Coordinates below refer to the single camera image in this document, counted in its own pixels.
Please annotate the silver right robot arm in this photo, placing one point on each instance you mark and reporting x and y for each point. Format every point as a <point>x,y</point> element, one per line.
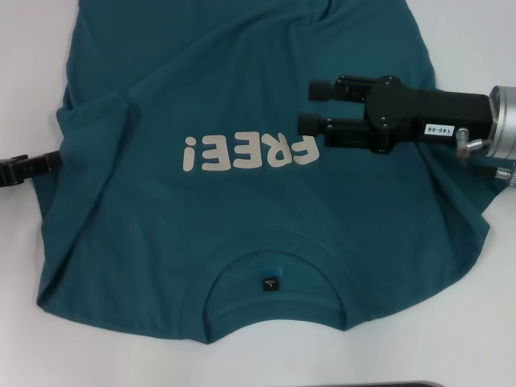
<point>506,121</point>

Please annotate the silver elbow connector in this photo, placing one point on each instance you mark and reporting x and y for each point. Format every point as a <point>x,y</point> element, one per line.
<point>461,141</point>

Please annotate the teal t-shirt with FREE print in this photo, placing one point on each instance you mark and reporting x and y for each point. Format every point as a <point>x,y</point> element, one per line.
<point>242,80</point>

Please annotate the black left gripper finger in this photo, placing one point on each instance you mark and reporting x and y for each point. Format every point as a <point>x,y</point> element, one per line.
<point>40,167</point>

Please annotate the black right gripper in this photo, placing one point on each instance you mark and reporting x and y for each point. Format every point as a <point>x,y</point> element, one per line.
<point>439,106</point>

